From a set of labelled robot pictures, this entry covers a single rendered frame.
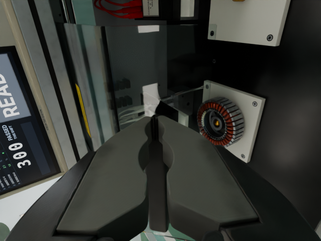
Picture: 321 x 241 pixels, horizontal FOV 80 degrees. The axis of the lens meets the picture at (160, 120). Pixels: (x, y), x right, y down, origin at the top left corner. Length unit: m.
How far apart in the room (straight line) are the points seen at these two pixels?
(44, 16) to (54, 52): 0.05
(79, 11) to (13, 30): 0.10
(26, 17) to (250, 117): 0.40
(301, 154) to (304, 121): 0.06
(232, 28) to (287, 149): 0.24
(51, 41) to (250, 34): 0.32
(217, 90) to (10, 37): 0.39
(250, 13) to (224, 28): 0.06
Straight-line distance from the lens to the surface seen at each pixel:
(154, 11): 0.37
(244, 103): 0.42
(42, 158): 0.45
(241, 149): 0.46
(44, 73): 0.36
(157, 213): 0.19
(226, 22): 0.43
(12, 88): 0.39
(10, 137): 0.43
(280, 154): 0.43
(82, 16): 0.35
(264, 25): 0.39
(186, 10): 0.36
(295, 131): 0.40
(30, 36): 0.35
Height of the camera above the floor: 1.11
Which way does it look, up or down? 28 degrees down
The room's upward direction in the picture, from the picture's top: 108 degrees counter-clockwise
